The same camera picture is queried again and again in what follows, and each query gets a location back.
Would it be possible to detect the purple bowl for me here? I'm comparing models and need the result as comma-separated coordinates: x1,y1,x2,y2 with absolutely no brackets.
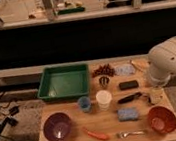
43,112,72,141

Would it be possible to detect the blue plastic cup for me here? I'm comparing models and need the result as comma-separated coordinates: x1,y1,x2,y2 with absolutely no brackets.
77,96,91,112

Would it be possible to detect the white plastic cup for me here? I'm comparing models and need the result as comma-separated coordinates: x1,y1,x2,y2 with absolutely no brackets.
96,90,112,111

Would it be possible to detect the blue sponge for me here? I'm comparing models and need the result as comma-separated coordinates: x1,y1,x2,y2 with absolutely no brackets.
117,107,139,122

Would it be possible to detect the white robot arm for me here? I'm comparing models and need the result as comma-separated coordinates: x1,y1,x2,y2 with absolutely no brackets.
145,36,176,87

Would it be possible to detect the clear plastic bag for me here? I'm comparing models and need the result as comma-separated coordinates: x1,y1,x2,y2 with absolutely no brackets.
115,63,135,76

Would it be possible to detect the yellow banana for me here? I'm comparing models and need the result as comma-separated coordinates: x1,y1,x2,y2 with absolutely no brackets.
131,59,149,72

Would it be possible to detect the green plastic tray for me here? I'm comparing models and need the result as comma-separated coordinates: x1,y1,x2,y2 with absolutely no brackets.
37,63,90,102

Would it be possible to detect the silver metal fork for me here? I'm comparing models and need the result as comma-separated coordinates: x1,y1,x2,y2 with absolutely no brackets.
116,130,147,138

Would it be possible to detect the black rectangular block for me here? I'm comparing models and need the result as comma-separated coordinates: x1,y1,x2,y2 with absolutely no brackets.
118,80,139,91

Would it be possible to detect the small metal cup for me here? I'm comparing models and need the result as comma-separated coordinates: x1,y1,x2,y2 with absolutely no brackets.
98,76,110,89

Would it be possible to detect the orange carrot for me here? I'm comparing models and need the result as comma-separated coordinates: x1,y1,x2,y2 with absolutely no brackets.
82,127,110,141

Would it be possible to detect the red bowl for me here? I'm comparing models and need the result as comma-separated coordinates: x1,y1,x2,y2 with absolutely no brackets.
147,106,176,135

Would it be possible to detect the black handled knife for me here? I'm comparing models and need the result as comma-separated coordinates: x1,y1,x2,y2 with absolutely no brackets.
117,92,142,104

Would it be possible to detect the bunch of red grapes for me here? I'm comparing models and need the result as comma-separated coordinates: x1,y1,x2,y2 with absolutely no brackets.
92,64,115,77

